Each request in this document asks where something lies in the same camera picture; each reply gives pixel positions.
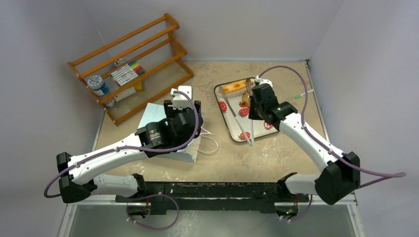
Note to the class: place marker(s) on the long fake bread loaf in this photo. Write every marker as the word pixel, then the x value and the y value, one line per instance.
pixel 232 89

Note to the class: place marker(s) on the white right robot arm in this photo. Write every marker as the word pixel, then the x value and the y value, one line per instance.
pixel 339 174

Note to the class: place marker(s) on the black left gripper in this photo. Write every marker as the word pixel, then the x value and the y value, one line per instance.
pixel 171 112

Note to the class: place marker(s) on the orange fake pastry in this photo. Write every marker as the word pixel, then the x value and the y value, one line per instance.
pixel 245 102

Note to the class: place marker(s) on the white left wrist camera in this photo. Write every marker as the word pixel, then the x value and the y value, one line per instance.
pixel 181 96

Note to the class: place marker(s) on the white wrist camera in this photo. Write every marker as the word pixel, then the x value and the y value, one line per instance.
pixel 181 96
pixel 258 80

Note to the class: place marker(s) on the pack of coloured markers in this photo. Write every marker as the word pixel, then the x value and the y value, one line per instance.
pixel 127 72

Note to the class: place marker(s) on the orange wooden shelf rack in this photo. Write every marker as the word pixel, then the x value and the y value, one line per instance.
pixel 155 47

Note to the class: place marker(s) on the small clear bottle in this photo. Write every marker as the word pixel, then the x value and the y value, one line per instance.
pixel 110 103

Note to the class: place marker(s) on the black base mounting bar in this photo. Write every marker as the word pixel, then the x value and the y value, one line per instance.
pixel 264 197

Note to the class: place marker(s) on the aluminium rail frame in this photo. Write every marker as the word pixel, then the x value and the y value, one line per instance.
pixel 102 216

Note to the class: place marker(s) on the yellow sponge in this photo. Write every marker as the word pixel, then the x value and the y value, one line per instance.
pixel 138 86

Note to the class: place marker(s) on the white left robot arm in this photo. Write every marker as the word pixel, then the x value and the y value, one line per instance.
pixel 85 175

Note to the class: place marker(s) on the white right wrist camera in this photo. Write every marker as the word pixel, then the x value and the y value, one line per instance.
pixel 258 80

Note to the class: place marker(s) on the white strawberry tray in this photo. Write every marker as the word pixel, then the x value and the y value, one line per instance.
pixel 260 127

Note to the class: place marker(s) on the small white box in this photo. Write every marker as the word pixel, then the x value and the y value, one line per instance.
pixel 124 94

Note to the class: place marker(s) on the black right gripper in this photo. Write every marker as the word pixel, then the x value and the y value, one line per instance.
pixel 254 102

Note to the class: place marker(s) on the green capped marker pen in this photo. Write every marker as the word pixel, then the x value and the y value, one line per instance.
pixel 303 94

